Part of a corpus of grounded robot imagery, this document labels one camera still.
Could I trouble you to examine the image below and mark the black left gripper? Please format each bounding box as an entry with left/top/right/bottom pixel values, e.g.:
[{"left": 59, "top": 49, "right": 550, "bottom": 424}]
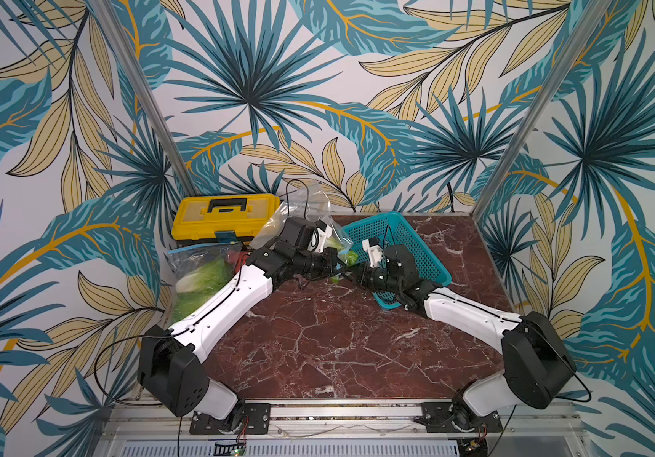
[{"left": 295, "top": 246, "right": 349, "bottom": 281}]

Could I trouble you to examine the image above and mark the chinese cabbage back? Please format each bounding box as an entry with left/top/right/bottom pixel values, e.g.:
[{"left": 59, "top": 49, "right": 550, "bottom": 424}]
[{"left": 323, "top": 234, "right": 359, "bottom": 267}]

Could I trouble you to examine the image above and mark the chinese cabbage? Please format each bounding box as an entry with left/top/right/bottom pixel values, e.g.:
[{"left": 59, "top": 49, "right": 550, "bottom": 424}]
[
  {"left": 323, "top": 234, "right": 359, "bottom": 267},
  {"left": 170, "top": 292, "right": 214, "bottom": 324},
  {"left": 175, "top": 258, "right": 233, "bottom": 293}
]

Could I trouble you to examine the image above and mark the clear zipper bag blue seal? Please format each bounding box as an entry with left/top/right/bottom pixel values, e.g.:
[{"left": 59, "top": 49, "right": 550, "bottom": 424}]
[{"left": 165, "top": 242, "right": 243, "bottom": 324}]

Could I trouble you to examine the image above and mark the chinese cabbage front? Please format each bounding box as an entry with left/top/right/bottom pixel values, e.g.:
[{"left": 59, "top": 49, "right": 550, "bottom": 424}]
[{"left": 175, "top": 258, "right": 233, "bottom": 293}]

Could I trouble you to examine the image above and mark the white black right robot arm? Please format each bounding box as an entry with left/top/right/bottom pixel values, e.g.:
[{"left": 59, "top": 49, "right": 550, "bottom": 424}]
[{"left": 346, "top": 262, "right": 577, "bottom": 431}]

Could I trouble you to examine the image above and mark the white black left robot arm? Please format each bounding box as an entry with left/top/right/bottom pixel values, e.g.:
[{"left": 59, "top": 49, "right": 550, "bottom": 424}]
[{"left": 137, "top": 239, "right": 344, "bottom": 430}]

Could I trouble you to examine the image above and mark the teal plastic basket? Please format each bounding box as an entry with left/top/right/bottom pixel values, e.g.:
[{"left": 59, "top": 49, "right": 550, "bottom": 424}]
[{"left": 344, "top": 211, "right": 451, "bottom": 310}]

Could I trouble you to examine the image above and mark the yellow black plastic toolbox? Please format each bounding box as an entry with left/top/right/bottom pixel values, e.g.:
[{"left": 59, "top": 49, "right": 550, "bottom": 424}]
[{"left": 171, "top": 193, "right": 281, "bottom": 242}]

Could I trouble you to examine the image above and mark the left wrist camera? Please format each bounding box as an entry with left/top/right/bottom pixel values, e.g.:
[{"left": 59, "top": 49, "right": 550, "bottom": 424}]
[{"left": 279, "top": 217, "right": 334, "bottom": 252}]

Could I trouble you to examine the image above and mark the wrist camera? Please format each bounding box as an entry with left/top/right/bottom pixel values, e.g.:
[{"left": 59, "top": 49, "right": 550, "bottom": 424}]
[
  {"left": 279, "top": 217, "right": 334, "bottom": 252},
  {"left": 362, "top": 237, "right": 384, "bottom": 268}
]

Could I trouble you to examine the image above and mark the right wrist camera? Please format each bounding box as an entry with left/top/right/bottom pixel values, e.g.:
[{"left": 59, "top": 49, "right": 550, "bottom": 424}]
[{"left": 362, "top": 237, "right": 384, "bottom": 268}]

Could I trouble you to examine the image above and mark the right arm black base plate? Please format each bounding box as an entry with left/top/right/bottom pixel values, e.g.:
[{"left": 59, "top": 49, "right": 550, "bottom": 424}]
[{"left": 413, "top": 401, "right": 503, "bottom": 434}]

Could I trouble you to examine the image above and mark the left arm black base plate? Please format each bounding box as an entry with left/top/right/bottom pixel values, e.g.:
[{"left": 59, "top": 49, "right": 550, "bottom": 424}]
[{"left": 189, "top": 401, "right": 271, "bottom": 436}]

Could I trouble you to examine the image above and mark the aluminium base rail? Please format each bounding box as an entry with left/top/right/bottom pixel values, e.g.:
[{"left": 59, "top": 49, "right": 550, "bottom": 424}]
[{"left": 94, "top": 398, "right": 594, "bottom": 456}]

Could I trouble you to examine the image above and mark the left aluminium corner post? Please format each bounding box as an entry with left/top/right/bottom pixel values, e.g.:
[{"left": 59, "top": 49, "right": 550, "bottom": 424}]
[{"left": 90, "top": 0, "right": 198, "bottom": 197}]

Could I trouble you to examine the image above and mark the aluminium corner post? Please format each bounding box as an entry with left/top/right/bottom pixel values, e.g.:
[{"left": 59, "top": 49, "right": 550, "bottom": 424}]
[
  {"left": 90, "top": 0, "right": 198, "bottom": 197},
  {"left": 471, "top": 0, "right": 611, "bottom": 222}
]

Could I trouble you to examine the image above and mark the right aluminium corner post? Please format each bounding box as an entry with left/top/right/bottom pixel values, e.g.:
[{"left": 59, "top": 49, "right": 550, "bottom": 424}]
[{"left": 471, "top": 0, "right": 611, "bottom": 222}]

